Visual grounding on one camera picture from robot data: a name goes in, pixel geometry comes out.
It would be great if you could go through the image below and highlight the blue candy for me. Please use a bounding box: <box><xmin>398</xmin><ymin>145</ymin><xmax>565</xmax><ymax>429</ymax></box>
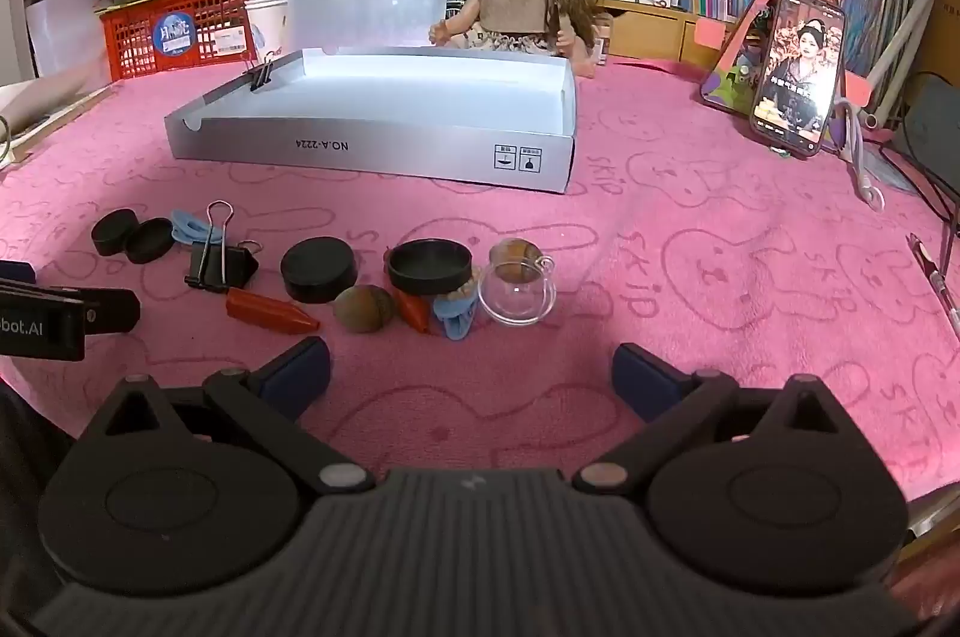
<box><xmin>171</xmin><ymin>209</ymin><xmax>226</xmax><ymax>248</ymax></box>

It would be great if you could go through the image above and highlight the small black round puck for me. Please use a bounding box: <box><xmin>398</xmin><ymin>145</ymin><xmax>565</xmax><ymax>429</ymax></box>
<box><xmin>91</xmin><ymin>209</ymin><xmax>141</xmax><ymax>258</ymax></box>

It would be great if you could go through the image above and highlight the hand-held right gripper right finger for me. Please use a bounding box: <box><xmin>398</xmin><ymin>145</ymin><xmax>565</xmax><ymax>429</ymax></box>
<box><xmin>571</xmin><ymin>343</ymin><xmax>863</xmax><ymax>494</ymax></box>

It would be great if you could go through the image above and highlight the grey cardboard box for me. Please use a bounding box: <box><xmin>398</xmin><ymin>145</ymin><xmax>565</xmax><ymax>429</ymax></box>
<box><xmin>165</xmin><ymin>46</ymin><xmax>580</xmax><ymax>195</ymax></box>

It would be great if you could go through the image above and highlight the wooden shelf box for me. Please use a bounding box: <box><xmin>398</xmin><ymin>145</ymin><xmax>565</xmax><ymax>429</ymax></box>
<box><xmin>600</xmin><ymin>0</ymin><xmax>722</xmax><ymax>69</ymax></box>

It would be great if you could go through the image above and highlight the pink rabbit print blanket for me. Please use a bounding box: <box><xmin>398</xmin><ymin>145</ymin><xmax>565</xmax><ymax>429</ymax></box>
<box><xmin>0</xmin><ymin>55</ymin><xmax>960</xmax><ymax>512</ymax></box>

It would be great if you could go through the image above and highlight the black cable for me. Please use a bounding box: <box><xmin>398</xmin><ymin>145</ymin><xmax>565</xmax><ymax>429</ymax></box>
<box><xmin>877</xmin><ymin>142</ymin><xmax>960</xmax><ymax>252</ymax></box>

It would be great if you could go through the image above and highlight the pink phone stand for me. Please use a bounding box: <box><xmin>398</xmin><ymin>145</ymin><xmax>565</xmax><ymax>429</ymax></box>
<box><xmin>701</xmin><ymin>0</ymin><xmax>875</xmax><ymax>114</ymax></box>

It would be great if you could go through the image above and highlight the wide black round lid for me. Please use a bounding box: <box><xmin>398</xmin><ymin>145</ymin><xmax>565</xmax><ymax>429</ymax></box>
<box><xmin>388</xmin><ymin>239</ymin><xmax>474</xmax><ymax>297</ymax></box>

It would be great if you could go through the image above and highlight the large black round puck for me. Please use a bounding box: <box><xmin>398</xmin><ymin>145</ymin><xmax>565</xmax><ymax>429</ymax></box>
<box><xmin>281</xmin><ymin>237</ymin><xmax>360</xmax><ymax>306</ymax></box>

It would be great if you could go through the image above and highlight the white cable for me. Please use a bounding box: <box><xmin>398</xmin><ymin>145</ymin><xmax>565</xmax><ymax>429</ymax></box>
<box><xmin>835</xmin><ymin>100</ymin><xmax>887</xmax><ymax>212</ymax></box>

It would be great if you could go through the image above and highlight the small black round lid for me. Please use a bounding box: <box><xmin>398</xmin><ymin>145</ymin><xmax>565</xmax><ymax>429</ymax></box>
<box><xmin>124</xmin><ymin>218</ymin><xmax>176</xmax><ymax>266</ymax></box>

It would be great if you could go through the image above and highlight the red and black pen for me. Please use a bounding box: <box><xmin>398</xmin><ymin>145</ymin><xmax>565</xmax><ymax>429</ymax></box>
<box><xmin>906</xmin><ymin>232</ymin><xmax>960</xmax><ymax>339</ymax></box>

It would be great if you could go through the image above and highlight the brown cardboard piece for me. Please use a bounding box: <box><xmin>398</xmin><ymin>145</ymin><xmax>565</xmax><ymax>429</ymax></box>
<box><xmin>910</xmin><ymin>0</ymin><xmax>960</xmax><ymax>83</ymax></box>

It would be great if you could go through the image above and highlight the large black binder clip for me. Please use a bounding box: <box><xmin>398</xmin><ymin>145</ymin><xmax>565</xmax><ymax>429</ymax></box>
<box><xmin>184</xmin><ymin>200</ymin><xmax>263</xmax><ymax>294</ymax></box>

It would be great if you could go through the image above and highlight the clear glass cup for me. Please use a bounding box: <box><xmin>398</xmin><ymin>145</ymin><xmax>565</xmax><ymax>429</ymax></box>
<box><xmin>478</xmin><ymin>256</ymin><xmax>558</xmax><ymax>327</ymax></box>

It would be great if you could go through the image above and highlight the red plastic crate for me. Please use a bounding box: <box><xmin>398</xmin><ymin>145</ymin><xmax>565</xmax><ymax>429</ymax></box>
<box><xmin>97</xmin><ymin>0</ymin><xmax>252</xmax><ymax>81</ymax></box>

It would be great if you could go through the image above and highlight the white tube rack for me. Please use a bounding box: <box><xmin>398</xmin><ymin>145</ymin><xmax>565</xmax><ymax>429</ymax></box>
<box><xmin>862</xmin><ymin>0</ymin><xmax>960</xmax><ymax>129</ymax></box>

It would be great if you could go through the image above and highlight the white paper cup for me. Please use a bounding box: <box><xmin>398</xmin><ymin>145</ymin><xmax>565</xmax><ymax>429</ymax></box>
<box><xmin>244</xmin><ymin>0</ymin><xmax>291</xmax><ymax>62</ymax></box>

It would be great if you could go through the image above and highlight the brown nut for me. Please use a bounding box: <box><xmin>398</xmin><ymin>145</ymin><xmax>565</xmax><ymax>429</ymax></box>
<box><xmin>489</xmin><ymin>238</ymin><xmax>542</xmax><ymax>269</ymax></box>
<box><xmin>334</xmin><ymin>286</ymin><xmax>397</xmax><ymax>335</ymax></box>

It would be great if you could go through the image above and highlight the red crayon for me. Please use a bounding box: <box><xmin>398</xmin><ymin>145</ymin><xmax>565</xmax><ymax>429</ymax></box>
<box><xmin>225</xmin><ymin>288</ymin><xmax>322</xmax><ymax>335</ymax></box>

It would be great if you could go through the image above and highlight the small black binder clip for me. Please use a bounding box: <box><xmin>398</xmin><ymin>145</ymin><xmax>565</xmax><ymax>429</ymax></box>
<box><xmin>242</xmin><ymin>50</ymin><xmax>283</xmax><ymax>92</ymax></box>

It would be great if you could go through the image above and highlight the dark grey panel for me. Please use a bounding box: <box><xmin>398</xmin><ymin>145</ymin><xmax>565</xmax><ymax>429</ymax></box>
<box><xmin>902</xmin><ymin>77</ymin><xmax>960</xmax><ymax>159</ymax></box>

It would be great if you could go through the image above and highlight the smartphone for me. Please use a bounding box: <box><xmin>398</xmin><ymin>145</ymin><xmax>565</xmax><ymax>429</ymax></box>
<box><xmin>750</xmin><ymin>0</ymin><xmax>847</xmax><ymax>159</ymax></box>

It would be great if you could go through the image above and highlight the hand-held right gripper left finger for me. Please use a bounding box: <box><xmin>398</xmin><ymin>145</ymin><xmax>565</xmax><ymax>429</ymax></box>
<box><xmin>79</xmin><ymin>337</ymin><xmax>376</xmax><ymax>495</ymax></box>

